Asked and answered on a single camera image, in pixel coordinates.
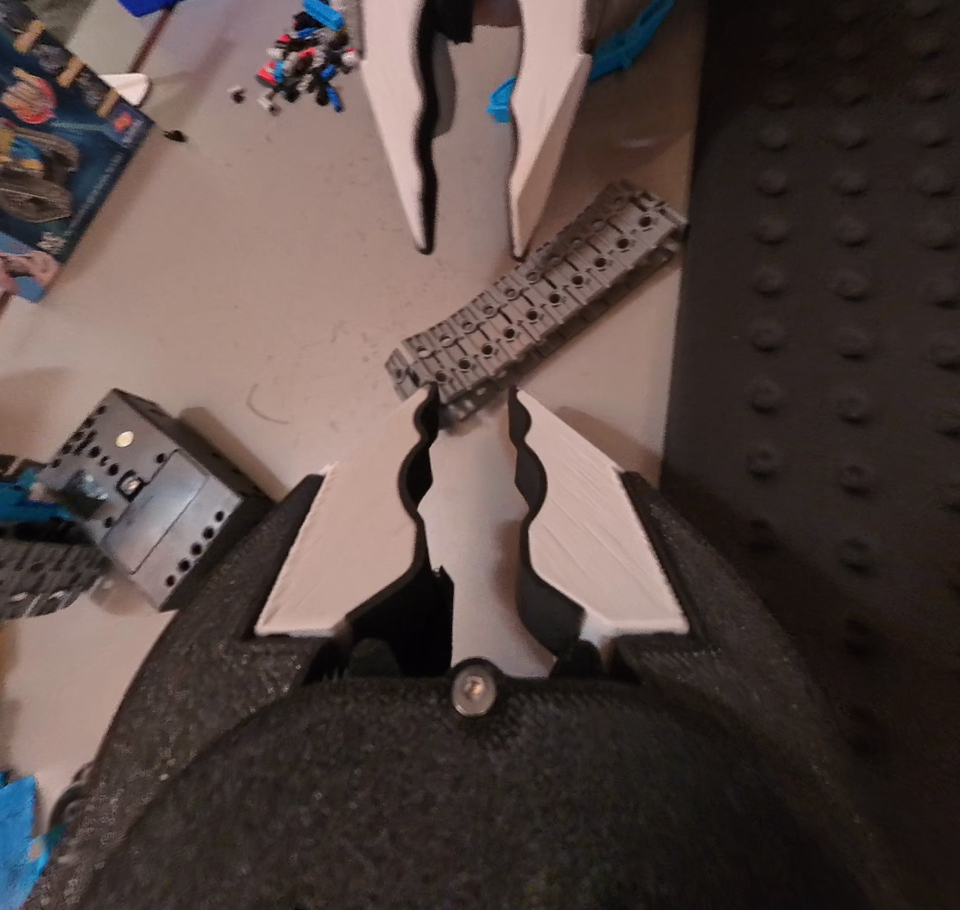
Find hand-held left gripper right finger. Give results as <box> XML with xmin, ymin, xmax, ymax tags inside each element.
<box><xmin>508</xmin><ymin>387</ymin><xmax>691</xmax><ymax>659</ymax></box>

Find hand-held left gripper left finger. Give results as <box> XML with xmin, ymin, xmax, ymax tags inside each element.
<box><xmin>253</xmin><ymin>383</ymin><xmax>444</xmax><ymax>639</ymax></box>

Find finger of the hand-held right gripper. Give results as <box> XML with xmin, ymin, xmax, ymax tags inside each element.
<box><xmin>506</xmin><ymin>0</ymin><xmax>595</xmax><ymax>260</ymax></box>
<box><xmin>358</xmin><ymin>0</ymin><xmax>440</xmax><ymax>254</ymax></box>

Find black motor battery block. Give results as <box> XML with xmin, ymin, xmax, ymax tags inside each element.
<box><xmin>0</xmin><ymin>388</ymin><xmax>250</xmax><ymax>620</ymax></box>

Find grey toy track belt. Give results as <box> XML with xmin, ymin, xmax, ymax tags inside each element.
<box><xmin>386</xmin><ymin>181</ymin><xmax>689</xmax><ymax>421</ymax></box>

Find short blue toy beam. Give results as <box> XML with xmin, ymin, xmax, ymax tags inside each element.
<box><xmin>0</xmin><ymin>773</ymin><xmax>63</xmax><ymax>890</ymax></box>

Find pile of red black bricks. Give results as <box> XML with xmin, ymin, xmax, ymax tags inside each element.
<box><xmin>253</xmin><ymin>0</ymin><xmax>363</xmax><ymax>113</ymax></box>

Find blue brick separator tool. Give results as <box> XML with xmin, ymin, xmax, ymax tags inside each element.
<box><xmin>486</xmin><ymin>0</ymin><xmax>676</xmax><ymax>128</ymax></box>

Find white rounded board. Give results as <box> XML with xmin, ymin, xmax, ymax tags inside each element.
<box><xmin>99</xmin><ymin>72</ymin><xmax>153</xmax><ymax>106</ymax></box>

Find black dimpled pad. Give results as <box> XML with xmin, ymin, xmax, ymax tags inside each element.
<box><xmin>662</xmin><ymin>0</ymin><xmax>960</xmax><ymax>910</ymax></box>

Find blue robot kit box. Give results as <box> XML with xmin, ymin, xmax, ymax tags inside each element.
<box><xmin>0</xmin><ymin>0</ymin><xmax>156</xmax><ymax>305</ymax></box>

